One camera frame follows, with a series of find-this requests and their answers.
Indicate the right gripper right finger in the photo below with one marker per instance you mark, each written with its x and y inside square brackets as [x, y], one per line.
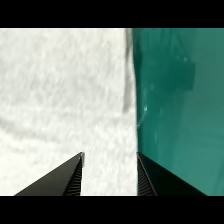
[160, 181]

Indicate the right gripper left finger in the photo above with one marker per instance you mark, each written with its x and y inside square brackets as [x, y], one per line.
[61, 180]

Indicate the white garment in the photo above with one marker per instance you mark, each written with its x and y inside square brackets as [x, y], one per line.
[63, 93]

